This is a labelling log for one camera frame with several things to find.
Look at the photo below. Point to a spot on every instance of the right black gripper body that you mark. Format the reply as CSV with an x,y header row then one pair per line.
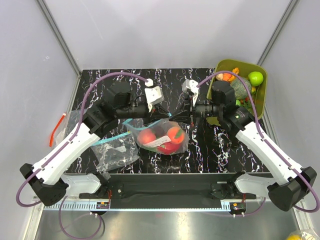
x,y
189,109

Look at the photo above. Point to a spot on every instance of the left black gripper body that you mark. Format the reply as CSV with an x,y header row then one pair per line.
x,y
154,109

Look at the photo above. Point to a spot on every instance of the peach toy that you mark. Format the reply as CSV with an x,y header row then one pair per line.
x,y
146,136
176,135

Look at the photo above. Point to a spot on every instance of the clear bag teal zipper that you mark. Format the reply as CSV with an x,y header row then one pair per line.
x,y
159,128

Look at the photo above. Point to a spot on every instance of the red dragon fruit toy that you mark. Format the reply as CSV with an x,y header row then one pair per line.
x,y
168,148

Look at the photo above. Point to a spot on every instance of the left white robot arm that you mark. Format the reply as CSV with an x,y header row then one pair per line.
x,y
47,178

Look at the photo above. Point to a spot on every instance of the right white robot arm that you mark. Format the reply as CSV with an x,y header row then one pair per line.
x,y
290,182

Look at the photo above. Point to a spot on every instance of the clear bag on stack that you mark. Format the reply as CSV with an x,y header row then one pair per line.
x,y
115,152

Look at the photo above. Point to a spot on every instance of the clear bag orange zipper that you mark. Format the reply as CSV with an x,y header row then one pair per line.
x,y
67,122

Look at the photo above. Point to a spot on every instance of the black marbled table mat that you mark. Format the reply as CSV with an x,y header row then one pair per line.
x,y
210,149

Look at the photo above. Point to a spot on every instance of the green cantaloupe melon toy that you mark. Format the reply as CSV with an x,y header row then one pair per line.
x,y
240,91

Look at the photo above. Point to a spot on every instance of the olive green plastic bin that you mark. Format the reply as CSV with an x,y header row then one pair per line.
x,y
258,94

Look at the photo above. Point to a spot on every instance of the green apple toy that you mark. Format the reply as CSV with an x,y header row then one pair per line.
x,y
255,78

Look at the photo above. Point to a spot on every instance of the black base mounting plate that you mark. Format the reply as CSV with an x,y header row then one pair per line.
x,y
124,186

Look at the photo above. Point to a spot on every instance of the yellow lemon toy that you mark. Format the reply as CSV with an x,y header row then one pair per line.
x,y
294,237

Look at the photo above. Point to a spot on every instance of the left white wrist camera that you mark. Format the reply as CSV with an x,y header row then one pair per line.
x,y
154,96

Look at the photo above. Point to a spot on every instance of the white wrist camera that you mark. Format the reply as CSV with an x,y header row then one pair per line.
x,y
154,96
190,87

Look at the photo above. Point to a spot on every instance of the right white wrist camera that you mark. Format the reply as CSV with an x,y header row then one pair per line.
x,y
190,87

